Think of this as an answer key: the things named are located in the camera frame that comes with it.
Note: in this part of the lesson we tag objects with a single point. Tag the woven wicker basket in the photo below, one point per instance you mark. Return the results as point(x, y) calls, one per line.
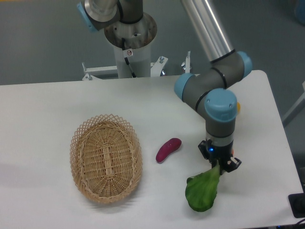
point(106, 159)

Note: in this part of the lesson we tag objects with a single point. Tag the green leafy vegetable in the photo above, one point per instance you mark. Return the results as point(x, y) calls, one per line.
point(201, 190)

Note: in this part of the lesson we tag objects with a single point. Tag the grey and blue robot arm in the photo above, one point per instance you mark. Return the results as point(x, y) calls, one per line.
point(208, 94)

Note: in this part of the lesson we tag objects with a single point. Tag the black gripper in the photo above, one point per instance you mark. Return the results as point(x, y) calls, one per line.
point(219, 155)

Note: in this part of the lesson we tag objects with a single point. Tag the purple sweet potato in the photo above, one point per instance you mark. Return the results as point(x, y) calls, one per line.
point(168, 148)

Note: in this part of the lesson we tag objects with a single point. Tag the black device at table edge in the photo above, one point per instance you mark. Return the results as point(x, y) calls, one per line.
point(297, 204)

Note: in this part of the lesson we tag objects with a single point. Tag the white frame at right edge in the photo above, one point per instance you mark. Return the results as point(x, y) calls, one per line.
point(295, 109)

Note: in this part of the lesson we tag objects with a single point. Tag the blue object top right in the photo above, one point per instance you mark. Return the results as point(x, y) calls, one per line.
point(299, 11)

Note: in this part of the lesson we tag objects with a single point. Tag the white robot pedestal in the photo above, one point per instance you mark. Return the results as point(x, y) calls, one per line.
point(132, 44)

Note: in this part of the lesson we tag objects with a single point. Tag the yellow fruit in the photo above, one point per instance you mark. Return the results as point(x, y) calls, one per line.
point(238, 108)

